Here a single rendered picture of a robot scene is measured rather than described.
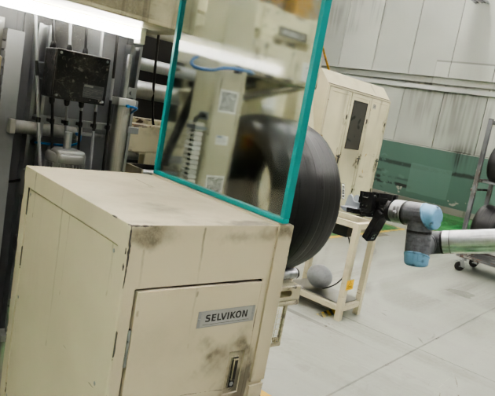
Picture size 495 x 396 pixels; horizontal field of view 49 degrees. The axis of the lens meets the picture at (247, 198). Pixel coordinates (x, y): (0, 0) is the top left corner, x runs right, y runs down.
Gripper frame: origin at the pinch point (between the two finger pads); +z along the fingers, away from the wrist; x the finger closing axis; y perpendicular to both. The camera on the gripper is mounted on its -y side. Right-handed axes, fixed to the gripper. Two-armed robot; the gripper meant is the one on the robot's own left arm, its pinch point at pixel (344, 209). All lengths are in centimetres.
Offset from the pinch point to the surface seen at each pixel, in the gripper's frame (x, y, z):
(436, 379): -183, -116, 56
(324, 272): -200, -72, 174
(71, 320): 103, -23, -17
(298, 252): 4.0, -18.1, 15.1
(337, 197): -5.4, 3.2, 8.1
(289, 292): -4.4, -36.3, 25.5
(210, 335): 81, -23, -36
